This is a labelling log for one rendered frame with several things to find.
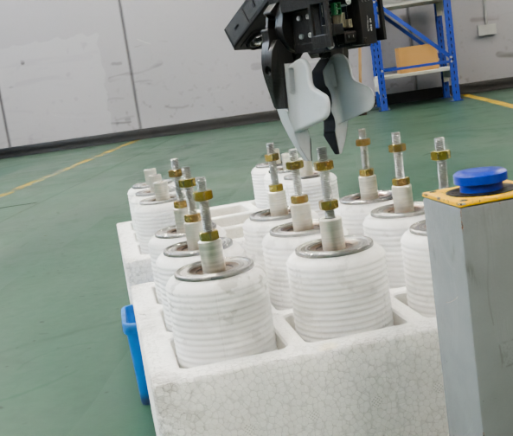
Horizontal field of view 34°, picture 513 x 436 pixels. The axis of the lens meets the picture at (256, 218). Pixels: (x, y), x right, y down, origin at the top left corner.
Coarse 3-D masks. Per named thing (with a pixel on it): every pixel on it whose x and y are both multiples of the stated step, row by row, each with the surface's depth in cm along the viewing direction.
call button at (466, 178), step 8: (472, 168) 65; (480, 168) 64; (488, 168) 64; (496, 168) 63; (456, 176) 63; (464, 176) 62; (472, 176) 62; (480, 176) 62; (488, 176) 62; (496, 176) 62; (504, 176) 62; (456, 184) 63; (464, 184) 63; (472, 184) 62; (480, 184) 62; (488, 184) 62; (496, 184) 62; (464, 192) 63; (472, 192) 63; (480, 192) 62
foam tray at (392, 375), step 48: (144, 288) 106; (144, 336) 85; (288, 336) 79; (384, 336) 75; (432, 336) 75; (192, 384) 71; (240, 384) 72; (288, 384) 73; (336, 384) 74; (384, 384) 75; (432, 384) 76; (192, 432) 72; (240, 432) 73; (288, 432) 74; (336, 432) 75; (384, 432) 76; (432, 432) 77
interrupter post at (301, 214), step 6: (294, 204) 91; (300, 204) 90; (306, 204) 90; (294, 210) 91; (300, 210) 90; (306, 210) 91; (294, 216) 91; (300, 216) 90; (306, 216) 91; (294, 222) 91; (300, 222) 91; (306, 222) 91; (312, 222) 92; (294, 228) 91; (300, 228) 91; (306, 228) 91; (312, 228) 91
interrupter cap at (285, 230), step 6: (288, 222) 95; (318, 222) 93; (276, 228) 93; (282, 228) 93; (288, 228) 93; (318, 228) 89; (270, 234) 91; (276, 234) 90; (282, 234) 89; (288, 234) 89; (294, 234) 88; (300, 234) 88; (306, 234) 88; (312, 234) 88
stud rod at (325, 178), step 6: (318, 150) 78; (324, 150) 78; (318, 156) 78; (324, 156) 78; (324, 174) 79; (324, 180) 79; (324, 186) 79; (330, 186) 79; (324, 192) 79; (330, 192) 79; (324, 198) 79; (330, 198) 79; (324, 210) 80; (330, 210) 79; (330, 216) 79
